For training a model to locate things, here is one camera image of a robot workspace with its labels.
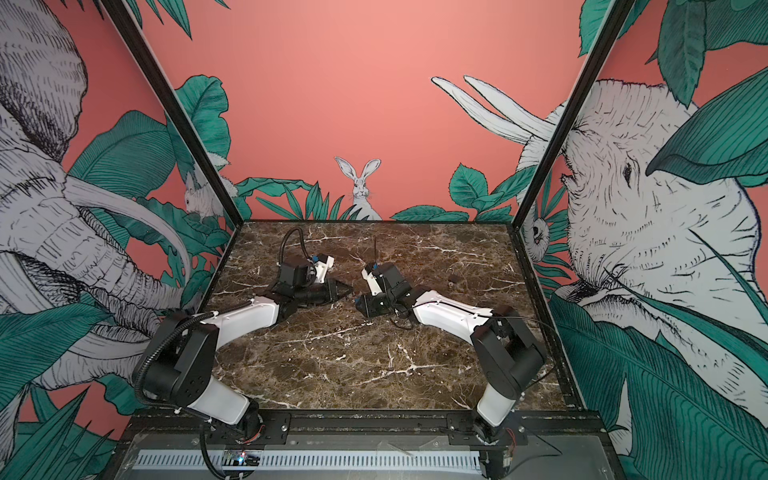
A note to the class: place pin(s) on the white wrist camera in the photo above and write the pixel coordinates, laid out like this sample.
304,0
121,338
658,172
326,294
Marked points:
372,282
322,264

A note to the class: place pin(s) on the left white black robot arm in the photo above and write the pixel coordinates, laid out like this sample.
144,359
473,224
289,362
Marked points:
176,369

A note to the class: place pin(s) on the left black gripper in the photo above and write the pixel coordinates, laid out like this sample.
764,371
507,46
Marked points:
329,296

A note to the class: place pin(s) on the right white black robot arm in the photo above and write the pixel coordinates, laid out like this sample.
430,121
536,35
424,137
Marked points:
509,355

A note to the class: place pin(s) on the left black frame post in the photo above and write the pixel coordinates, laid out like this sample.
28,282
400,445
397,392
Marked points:
129,31

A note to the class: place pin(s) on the right black frame post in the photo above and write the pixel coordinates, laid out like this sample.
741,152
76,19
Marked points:
611,27

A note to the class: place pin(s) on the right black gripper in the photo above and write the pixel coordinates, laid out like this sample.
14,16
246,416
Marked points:
369,310

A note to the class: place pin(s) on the black front mounting rail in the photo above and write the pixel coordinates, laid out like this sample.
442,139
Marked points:
460,427

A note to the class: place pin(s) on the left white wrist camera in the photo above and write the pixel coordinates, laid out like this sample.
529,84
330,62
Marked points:
322,264

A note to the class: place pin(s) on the white perforated cable tray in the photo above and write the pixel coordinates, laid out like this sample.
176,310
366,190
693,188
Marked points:
285,460

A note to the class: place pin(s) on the small green circuit board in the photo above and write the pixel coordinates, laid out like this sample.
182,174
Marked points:
241,459

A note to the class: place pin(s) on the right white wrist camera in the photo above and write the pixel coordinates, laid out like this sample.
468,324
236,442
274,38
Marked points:
372,282

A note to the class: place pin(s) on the black frame post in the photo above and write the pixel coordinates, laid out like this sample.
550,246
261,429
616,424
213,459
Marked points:
129,31
611,27

